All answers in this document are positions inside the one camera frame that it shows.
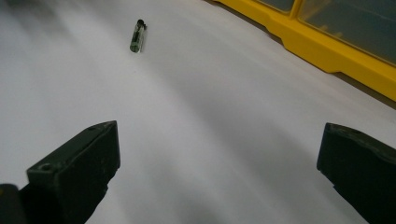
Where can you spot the yellow organizer box with clear lid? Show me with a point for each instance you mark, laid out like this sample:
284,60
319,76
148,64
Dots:
336,40

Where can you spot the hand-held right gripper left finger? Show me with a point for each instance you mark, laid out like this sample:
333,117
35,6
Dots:
77,168

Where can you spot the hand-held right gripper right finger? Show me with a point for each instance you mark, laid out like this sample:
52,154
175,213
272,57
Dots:
361,168

